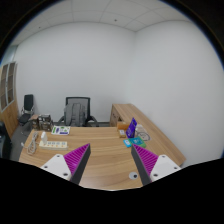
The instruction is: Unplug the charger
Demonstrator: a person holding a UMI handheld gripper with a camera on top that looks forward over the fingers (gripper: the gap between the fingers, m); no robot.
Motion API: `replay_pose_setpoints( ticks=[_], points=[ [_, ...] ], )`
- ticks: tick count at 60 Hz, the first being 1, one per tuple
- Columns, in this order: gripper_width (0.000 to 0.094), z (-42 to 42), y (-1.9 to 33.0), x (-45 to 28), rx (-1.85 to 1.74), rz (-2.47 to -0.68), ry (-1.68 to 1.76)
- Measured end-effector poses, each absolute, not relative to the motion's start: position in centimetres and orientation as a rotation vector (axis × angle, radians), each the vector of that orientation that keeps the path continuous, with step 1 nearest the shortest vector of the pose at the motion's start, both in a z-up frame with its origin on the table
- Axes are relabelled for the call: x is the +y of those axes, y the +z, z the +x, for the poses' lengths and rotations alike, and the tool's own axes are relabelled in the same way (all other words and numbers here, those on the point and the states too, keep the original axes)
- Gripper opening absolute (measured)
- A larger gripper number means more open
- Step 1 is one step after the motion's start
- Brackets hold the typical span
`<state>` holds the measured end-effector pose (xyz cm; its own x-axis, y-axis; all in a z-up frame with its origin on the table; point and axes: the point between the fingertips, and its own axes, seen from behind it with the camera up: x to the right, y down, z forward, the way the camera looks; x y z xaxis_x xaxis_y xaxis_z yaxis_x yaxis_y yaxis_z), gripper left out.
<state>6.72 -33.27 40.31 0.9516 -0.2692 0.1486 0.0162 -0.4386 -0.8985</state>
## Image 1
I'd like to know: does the white coiled cable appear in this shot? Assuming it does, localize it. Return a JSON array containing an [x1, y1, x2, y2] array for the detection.
[[26, 130, 40, 156]]

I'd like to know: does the wooden bookcase cabinet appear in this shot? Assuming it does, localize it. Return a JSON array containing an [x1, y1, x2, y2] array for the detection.
[[0, 62, 18, 137]]

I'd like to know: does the black mesh office chair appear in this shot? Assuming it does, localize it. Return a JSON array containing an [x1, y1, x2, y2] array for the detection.
[[58, 97, 99, 127]]

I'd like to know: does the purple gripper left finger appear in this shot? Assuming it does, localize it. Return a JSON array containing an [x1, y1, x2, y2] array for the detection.
[[40, 143, 92, 185]]

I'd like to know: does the white power strip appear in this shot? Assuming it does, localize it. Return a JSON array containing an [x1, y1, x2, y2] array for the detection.
[[39, 141, 68, 150]]

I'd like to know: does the white green sticker sheet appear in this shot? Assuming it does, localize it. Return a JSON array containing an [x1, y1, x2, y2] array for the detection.
[[52, 126, 70, 135]]

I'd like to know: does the black white desk grommet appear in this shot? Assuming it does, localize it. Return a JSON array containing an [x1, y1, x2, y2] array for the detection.
[[129, 172, 138, 179]]

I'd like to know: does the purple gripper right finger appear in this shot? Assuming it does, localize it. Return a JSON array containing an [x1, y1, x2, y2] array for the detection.
[[130, 143, 182, 186]]

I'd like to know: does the dark box stack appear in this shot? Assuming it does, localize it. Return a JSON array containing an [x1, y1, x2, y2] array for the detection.
[[31, 114, 53, 131]]

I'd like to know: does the teal booklet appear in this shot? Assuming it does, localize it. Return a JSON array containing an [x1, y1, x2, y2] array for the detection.
[[124, 137, 146, 148]]

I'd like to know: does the small brown cardboard box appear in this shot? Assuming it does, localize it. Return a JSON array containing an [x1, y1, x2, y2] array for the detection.
[[117, 121, 129, 138]]

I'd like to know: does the purple box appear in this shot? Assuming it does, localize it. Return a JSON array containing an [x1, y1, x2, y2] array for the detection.
[[126, 118, 137, 138]]

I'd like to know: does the black side chair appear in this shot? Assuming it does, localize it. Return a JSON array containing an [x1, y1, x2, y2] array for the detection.
[[18, 94, 34, 125]]

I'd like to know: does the white charger plug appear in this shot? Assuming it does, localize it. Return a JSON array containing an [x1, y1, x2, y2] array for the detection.
[[41, 131, 47, 144]]

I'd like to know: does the grey backpack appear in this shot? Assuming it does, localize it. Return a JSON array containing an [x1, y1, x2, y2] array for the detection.
[[64, 103, 85, 127]]

